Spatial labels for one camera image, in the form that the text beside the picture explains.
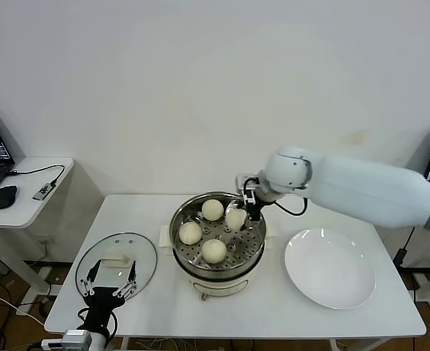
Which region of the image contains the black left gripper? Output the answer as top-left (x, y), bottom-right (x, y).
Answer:
top-left (80, 259), bottom-right (138, 331)

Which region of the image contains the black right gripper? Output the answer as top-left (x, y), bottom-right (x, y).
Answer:
top-left (236, 199), bottom-right (263, 231)

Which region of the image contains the white steamed baozi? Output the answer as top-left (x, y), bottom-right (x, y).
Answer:
top-left (178, 222), bottom-right (203, 245)
top-left (201, 199), bottom-right (225, 222)
top-left (201, 239), bottom-right (227, 265)
top-left (225, 208), bottom-right (246, 230)

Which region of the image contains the glass lid cream handle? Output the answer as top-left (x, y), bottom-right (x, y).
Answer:
top-left (75, 232), bottom-right (159, 301)

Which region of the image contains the perforated steel steamer basket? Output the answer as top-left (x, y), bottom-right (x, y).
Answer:
top-left (169, 191), bottom-right (267, 270)

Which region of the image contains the cream electric cooking pot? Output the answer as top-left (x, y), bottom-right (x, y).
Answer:
top-left (159, 215), bottom-right (277, 303)

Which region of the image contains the large white plate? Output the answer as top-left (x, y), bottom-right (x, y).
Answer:
top-left (283, 228), bottom-right (377, 311)

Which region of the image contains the small grey USB hub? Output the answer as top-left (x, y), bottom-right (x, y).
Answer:
top-left (32, 182), bottom-right (55, 201)

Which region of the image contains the black computer mouse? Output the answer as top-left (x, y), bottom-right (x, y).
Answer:
top-left (0, 185), bottom-right (19, 211)

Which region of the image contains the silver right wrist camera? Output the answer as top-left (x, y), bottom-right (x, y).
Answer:
top-left (235, 173), bottom-right (258, 189)

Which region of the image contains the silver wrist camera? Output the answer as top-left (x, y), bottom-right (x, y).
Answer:
top-left (61, 330), bottom-right (92, 348)
top-left (235, 173), bottom-right (258, 189)

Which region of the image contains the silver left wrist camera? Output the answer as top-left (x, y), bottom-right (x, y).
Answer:
top-left (61, 330), bottom-right (92, 348)

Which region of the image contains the black USB hub cable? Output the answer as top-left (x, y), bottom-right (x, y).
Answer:
top-left (5, 164), bottom-right (67, 188)

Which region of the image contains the black laptop power cable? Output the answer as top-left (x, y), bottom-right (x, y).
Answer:
top-left (393, 225), bottom-right (417, 270)

